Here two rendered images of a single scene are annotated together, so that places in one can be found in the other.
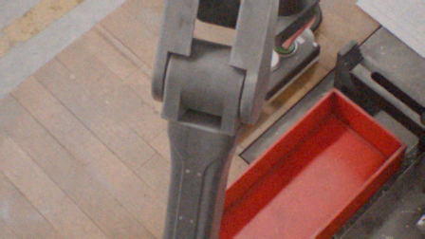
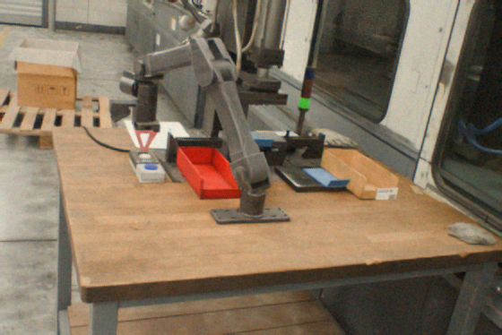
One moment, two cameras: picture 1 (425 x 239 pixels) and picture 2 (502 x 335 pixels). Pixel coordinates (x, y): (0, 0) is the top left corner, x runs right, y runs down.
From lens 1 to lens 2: 1.35 m
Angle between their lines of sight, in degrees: 66
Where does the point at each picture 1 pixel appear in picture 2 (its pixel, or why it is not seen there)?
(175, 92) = (218, 71)
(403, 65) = not seen: hidden behind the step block
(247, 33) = (221, 48)
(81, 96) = (98, 197)
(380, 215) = not seen: hidden behind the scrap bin
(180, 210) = (238, 115)
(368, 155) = (203, 166)
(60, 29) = not seen: outside the picture
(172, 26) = (205, 52)
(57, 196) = (144, 216)
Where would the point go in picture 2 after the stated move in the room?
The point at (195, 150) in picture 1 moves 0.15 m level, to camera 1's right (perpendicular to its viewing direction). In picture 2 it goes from (230, 90) to (246, 81)
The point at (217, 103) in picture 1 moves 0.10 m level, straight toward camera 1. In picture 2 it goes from (229, 71) to (266, 78)
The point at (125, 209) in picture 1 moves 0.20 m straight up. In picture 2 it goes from (169, 206) to (177, 131)
